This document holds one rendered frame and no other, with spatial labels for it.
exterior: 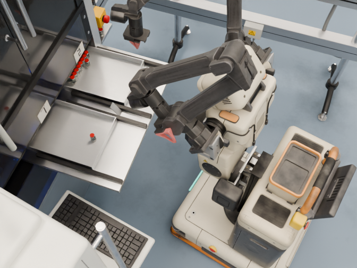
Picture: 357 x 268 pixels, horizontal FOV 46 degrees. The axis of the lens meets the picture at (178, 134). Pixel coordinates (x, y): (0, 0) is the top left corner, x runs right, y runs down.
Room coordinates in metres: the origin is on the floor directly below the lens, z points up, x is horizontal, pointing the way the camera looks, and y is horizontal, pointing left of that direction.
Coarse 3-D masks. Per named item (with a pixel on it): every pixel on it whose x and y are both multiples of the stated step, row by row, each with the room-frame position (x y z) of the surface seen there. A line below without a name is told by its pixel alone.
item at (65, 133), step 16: (48, 112) 1.02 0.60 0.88; (64, 112) 1.02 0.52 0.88; (80, 112) 1.02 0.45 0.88; (96, 112) 1.00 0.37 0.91; (48, 128) 0.93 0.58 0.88; (64, 128) 0.93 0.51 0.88; (80, 128) 0.93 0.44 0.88; (96, 128) 0.93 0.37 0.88; (112, 128) 0.93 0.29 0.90; (32, 144) 0.85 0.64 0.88; (48, 144) 0.85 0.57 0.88; (64, 144) 0.85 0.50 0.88; (80, 144) 0.85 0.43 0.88; (96, 144) 0.85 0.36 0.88; (64, 160) 0.77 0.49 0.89; (80, 160) 0.78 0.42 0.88; (96, 160) 0.77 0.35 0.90
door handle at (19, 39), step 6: (0, 0) 0.92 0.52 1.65; (6, 6) 0.92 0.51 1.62; (6, 12) 0.92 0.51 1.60; (12, 18) 0.92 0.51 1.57; (12, 24) 0.92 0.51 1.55; (18, 30) 0.92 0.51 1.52; (6, 36) 0.95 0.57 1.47; (18, 36) 0.92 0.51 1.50; (18, 42) 0.93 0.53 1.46; (24, 42) 0.93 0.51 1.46; (24, 48) 0.92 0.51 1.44
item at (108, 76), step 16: (96, 48) 1.37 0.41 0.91; (96, 64) 1.30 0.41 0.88; (112, 64) 1.30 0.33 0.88; (128, 64) 1.30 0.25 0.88; (80, 80) 1.20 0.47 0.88; (96, 80) 1.20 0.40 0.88; (112, 80) 1.20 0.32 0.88; (128, 80) 1.20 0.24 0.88; (96, 96) 1.09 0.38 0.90; (112, 96) 1.11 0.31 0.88
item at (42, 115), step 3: (45, 105) 0.95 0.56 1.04; (48, 105) 0.97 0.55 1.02; (42, 108) 0.93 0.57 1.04; (45, 108) 0.95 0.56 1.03; (48, 108) 0.96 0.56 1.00; (42, 111) 0.93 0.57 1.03; (48, 111) 0.95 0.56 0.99; (39, 114) 0.91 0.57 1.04; (42, 114) 0.92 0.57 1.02; (45, 114) 0.93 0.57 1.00; (39, 117) 0.90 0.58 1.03; (42, 117) 0.91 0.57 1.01; (39, 120) 0.89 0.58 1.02; (42, 120) 0.91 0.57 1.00
